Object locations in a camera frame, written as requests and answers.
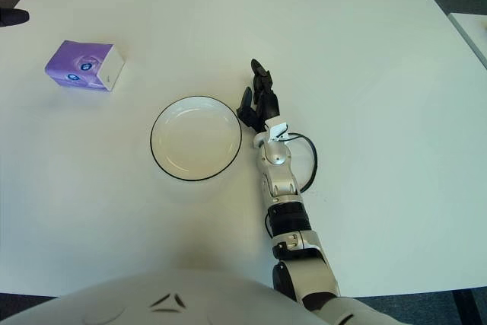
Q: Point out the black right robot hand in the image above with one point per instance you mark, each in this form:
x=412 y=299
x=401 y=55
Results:
x=268 y=106

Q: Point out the purple tissue paper pack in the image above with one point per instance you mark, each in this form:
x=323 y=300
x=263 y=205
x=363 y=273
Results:
x=72 y=58

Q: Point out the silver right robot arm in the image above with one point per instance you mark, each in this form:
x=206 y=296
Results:
x=279 y=184

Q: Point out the white plate with black rim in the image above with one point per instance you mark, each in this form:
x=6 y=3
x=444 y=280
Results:
x=196 y=138

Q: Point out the grey robot torso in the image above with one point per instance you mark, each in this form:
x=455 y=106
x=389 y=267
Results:
x=171 y=302

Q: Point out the white side table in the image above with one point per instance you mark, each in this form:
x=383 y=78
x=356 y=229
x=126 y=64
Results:
x=475 y=26

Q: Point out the black shoe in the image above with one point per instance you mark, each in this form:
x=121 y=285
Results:
x=13 y=16

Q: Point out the black table leg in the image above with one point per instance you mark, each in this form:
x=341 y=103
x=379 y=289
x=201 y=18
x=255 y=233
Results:
x=464 y=310

